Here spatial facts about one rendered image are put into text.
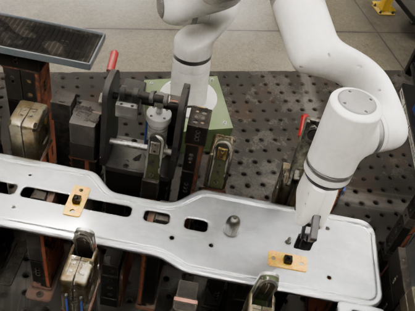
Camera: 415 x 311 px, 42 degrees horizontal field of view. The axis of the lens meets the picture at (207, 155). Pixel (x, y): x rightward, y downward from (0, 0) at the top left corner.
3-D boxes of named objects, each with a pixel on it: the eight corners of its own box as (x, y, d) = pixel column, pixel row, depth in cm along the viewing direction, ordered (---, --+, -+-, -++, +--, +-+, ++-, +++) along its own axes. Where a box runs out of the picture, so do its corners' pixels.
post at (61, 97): (58, 210, 151) (49, 100, 123) (63, 197, 155) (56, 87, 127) (76, 213, 151) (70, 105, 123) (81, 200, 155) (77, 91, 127)
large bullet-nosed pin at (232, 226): (222, 239, 117) (226, 221, 112) (223, 228, 119) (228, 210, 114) (236, 242, 117) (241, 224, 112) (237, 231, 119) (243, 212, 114)
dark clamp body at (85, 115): (63, 229, 147) (55, 126, 120) (78, 193, 157) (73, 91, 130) (102, 237, 147) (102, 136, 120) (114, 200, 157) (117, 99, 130)
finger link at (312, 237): (315, 194, 97) (306, 212, 101) (315, 229, 91) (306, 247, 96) (321, 195, 97) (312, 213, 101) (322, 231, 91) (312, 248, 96)
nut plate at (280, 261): (267, 265, 112) (268, 261, 111) (268, 250, 115) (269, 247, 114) (306, 273, 112) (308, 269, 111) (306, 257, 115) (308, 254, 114)
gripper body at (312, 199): (306, 145, 97) (291, 186, 105) (306, 186, 90) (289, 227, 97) (347, 153, 97) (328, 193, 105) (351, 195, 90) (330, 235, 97)
